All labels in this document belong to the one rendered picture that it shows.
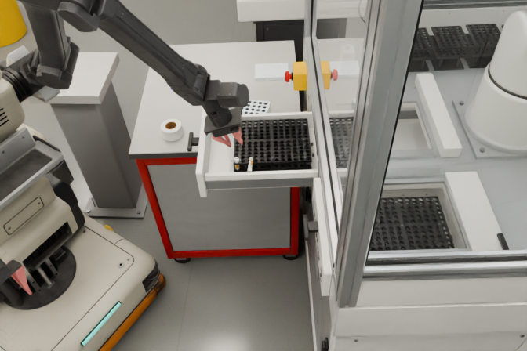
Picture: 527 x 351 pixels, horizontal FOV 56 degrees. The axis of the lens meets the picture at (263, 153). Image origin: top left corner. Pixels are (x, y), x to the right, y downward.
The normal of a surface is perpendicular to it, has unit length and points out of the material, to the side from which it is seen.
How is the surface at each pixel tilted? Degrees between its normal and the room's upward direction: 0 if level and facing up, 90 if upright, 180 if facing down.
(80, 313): 0
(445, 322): 90
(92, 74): 0
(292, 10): 90
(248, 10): 90
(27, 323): 0
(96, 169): 90
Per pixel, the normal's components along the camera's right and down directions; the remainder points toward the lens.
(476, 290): 0.01, 0.73
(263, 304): -0.04, -0.69
